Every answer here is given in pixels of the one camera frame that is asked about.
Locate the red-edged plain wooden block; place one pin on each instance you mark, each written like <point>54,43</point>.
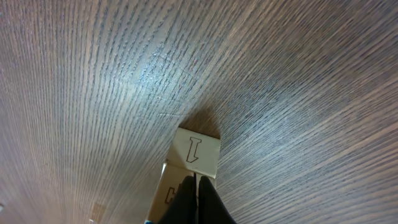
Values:
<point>194,151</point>

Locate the blue X wooden block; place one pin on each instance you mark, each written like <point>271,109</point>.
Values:
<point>169,184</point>

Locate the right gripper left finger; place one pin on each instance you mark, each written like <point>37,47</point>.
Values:
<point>183,208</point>

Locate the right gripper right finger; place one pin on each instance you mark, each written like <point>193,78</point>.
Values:
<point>211,209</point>

